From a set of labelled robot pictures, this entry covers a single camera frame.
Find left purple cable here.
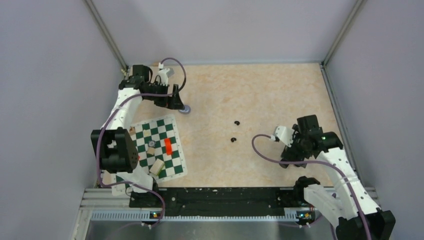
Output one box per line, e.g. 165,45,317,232
95,57,187,229

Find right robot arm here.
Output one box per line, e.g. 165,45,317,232
273,115,396,240

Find small wooden cube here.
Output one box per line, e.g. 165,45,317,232
146,147,156,156

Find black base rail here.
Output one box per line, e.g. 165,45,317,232
129,187,319,220

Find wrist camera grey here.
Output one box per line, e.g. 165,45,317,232
272,125,295,148
158,63,175,81

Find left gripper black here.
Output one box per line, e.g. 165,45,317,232
144,81,184,110

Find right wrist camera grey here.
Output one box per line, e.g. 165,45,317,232
272,125,295,148

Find aluminium frame post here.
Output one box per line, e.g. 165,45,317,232
321,0,368,68
82,0,128,71

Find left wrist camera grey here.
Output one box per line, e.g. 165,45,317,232
158,63,175,81

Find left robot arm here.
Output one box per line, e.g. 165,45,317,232
90,61,186,207

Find green white chess mat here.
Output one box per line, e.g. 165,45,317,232
110,114,188,196

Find aluminium frame post right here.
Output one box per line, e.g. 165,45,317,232
321,0,368,68

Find aluminium frame post left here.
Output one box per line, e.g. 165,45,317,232
82,0,128,71

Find orange rectangular block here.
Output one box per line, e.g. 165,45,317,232
164,138,173,156

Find blue poker chip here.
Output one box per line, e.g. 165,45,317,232
148,140,156,148

